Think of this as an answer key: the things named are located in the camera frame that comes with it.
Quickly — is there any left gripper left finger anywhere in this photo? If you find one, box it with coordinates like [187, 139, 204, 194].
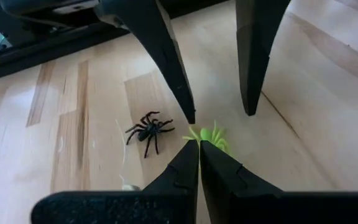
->
[142, 139, 200, 224]

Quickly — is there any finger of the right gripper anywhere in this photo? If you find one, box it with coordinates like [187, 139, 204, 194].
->
[235, 0, 291, 117]
[94, 0, 196, 124]

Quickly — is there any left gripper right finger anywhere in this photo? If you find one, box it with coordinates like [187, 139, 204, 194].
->
[200, 140, 284, 224]

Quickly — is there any green toy spider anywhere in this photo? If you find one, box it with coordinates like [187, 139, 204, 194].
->
[181, 120, 232, 156]

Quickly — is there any black toy spider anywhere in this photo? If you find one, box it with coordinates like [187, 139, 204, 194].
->
[124, 111, 176, 159]

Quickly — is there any black aluminium table frame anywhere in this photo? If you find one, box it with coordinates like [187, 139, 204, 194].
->
[0, 0, 229, 85]

